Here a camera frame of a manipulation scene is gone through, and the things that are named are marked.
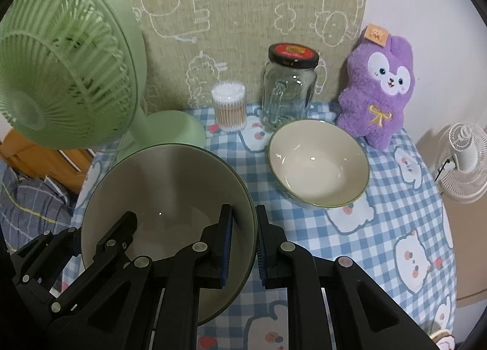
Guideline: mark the green cartoon print placemat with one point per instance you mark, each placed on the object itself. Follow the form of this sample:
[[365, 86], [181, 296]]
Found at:
[[236, 23]]

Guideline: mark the glass jar dark lid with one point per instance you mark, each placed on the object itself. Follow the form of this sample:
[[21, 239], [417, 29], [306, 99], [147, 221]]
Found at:
[[289, 95]]

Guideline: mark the beige door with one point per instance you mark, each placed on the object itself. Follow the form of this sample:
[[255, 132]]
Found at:
[[473, 277]]

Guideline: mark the wooden headboard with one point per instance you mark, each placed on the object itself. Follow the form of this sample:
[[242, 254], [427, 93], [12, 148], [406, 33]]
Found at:
[[38, 163]]

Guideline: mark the white standing fan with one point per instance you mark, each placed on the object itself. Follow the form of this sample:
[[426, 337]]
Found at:
[[466, 156]]

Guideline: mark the floral ceramic bowl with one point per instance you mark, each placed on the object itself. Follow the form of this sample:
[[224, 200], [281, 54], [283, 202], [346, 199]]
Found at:
[[163, 198], [315, 167]]

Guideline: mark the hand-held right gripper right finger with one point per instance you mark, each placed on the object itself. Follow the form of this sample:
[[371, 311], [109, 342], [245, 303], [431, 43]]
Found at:
[[266, 258]]

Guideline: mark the blue checkered tablecloth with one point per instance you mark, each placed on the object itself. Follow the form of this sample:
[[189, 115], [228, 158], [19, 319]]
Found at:
[[380, 220]]

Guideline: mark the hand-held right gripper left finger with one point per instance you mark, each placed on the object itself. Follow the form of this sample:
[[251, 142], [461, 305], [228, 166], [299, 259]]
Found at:
[[224, 251]]

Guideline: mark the cotton swab container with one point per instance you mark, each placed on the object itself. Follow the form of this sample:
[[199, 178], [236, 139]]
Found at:
[[229, 110]]

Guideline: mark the grey plaid pillow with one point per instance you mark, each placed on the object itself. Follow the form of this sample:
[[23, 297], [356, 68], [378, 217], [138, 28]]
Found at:
[[34, 201]]

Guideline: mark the purple plush rabbit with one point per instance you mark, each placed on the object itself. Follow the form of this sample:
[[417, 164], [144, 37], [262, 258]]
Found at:
[[373, 106]]

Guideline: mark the green desk fan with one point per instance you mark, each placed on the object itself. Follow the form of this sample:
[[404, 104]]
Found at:
[[57, 68]]

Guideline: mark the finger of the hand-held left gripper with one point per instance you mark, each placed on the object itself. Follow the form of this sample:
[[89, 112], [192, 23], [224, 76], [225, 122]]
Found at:
[[114, 234], [42, 251]]

